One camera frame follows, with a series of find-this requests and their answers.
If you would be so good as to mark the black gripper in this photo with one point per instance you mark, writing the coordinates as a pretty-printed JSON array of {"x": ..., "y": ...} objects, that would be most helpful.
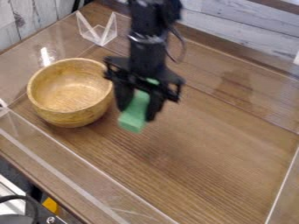
[{"x": 143, "y": 71}]

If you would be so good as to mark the green rectangular block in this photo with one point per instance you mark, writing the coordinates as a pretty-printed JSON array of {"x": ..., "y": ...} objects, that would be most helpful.
[{"x": 132, "y": 118}]

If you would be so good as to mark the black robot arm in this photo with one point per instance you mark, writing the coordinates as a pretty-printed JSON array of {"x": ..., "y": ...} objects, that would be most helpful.
[{"x": 154, "y": 17}]

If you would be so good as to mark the brown wooden bowl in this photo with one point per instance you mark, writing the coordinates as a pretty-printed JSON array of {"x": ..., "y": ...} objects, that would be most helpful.
[{"x": 70, "y": 93}]

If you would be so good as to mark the yellow button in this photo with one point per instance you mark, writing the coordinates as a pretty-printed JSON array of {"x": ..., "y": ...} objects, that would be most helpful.
[{"x": 51, "y": 205}]

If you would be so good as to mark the clear acrylic corner bracket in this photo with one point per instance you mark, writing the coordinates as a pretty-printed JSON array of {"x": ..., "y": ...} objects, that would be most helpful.
[{"x": 100, "y": 35}]

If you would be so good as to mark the clear acrylic tray wall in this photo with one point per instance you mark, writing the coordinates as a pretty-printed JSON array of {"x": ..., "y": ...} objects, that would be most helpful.
[{"x": 82, "y": 188}]

